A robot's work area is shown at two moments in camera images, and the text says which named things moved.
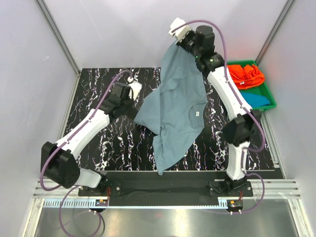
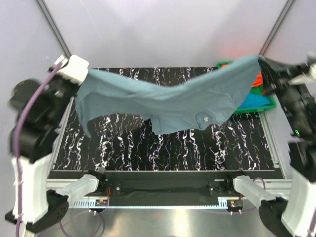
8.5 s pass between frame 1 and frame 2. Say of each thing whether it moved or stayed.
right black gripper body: moved
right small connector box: stayed
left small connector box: stayed
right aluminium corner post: stayed
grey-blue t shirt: moved
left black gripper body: moved
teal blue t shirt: stayed
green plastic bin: stayed
